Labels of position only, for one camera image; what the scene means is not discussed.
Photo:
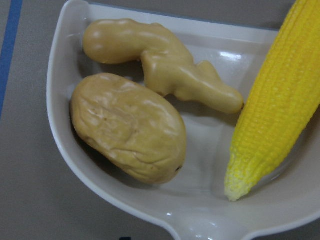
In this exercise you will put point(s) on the brown toy potato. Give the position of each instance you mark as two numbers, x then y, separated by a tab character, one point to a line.
136	129

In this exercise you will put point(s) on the tan toy ginger root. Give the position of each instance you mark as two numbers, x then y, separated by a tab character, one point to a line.
168	66

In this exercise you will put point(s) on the yellow toy corn cob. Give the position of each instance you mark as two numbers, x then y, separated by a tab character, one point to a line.
282	101

